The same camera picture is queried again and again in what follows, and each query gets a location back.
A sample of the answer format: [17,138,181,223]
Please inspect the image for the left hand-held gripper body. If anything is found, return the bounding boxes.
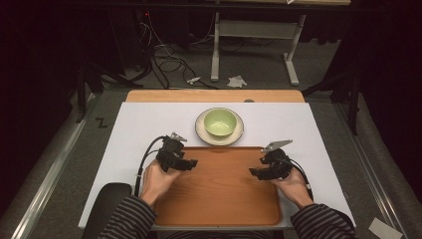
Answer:
[155,131,188,173]

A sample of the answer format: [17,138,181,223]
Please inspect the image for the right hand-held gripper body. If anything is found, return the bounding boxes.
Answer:
[260,138,295,180]

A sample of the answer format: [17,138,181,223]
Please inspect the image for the person's left hand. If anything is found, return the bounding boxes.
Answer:
[139,159,183,208]

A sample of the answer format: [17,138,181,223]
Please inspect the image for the person's right hand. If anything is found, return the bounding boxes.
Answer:
[270,168,315,210]

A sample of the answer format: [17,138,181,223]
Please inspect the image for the white plate dark rim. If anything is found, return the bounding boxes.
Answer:
[194,107,246,147]

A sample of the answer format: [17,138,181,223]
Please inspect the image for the white table mat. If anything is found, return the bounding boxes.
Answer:
[78,101,357,230]

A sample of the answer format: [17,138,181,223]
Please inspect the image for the brown wooden tray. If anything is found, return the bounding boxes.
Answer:
[152,145,284,228]

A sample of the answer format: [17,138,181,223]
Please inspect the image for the green bowl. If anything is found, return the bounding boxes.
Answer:
[202,107,239,138]

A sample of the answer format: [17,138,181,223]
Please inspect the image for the wooden table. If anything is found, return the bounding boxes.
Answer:
[125,89,306,104]

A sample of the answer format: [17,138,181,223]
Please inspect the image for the person's striped lap clothing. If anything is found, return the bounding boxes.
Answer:
[164,230,274,239]

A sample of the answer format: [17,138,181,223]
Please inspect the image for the black chair armrest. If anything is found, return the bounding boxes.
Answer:
[81,181,133,239]

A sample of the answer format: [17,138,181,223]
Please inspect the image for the crumpled white paper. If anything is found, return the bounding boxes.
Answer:
[227,75,249,90]

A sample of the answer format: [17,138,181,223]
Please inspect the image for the black metal stand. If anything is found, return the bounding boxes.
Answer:
[75,62,144,124]
[301,73,363,136]

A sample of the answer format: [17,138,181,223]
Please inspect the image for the flat white paper sheet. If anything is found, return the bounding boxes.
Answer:
[367,216,404,239]

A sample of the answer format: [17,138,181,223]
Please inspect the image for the right hand-held gripper black cable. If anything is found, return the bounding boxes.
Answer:
[288,157,315,201]

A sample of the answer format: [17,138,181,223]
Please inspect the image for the hand-held gripper black cable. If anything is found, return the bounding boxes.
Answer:
[133,135,167,197]
[288,157,315,201]

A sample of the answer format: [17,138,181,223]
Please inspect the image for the left hand-held gripper black cable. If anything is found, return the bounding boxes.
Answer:
[133,135,167,197]

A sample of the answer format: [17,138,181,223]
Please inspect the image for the tangle of floor cables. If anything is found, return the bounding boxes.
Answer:
[134,12,221,91]

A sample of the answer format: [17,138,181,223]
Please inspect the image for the metal floor rail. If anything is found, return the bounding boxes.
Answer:
[10,95,98,239]
[333,102,410,239]

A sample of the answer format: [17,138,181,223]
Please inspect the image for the white metal desk frame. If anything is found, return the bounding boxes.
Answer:
[210,11,309,88]

